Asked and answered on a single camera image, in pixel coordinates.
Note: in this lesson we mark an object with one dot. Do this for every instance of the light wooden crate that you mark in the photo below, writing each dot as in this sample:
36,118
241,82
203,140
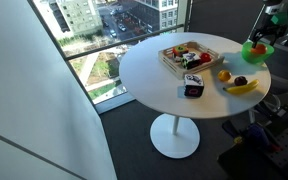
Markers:
175,68

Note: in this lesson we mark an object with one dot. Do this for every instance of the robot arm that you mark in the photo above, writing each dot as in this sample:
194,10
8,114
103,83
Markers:
277,6

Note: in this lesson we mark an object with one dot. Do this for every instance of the red plastic apple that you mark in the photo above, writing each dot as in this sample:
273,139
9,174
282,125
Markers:
205,57

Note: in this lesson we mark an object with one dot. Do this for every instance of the white table pedestal base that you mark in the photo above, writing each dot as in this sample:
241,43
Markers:
174,136

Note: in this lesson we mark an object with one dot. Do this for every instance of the yellow plastic peach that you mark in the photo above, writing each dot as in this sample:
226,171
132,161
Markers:
224,75

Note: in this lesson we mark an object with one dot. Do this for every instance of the yellow plastic banana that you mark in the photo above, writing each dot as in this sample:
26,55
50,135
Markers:
242,88

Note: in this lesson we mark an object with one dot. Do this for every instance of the green translucent bowl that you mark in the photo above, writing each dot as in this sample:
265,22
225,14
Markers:
250,56

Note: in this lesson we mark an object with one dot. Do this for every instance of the white zebra print cube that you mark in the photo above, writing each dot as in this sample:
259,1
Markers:
190,60

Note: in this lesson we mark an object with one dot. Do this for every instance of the colourful number nine cube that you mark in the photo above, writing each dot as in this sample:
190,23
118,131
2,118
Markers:
180,51

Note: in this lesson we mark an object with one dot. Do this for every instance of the dark purple plastic plum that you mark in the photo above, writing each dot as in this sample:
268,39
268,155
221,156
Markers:
240,81

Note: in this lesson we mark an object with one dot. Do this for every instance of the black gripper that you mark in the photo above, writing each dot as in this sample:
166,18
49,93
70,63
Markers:
269,26

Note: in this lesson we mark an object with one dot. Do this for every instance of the black perforated board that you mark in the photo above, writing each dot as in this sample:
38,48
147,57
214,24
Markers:
284,146

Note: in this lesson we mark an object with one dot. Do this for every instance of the black white animal cube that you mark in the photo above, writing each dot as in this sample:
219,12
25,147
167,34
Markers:
194,86

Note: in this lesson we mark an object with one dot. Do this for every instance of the orange plastic orange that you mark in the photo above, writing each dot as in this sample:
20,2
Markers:
259,49

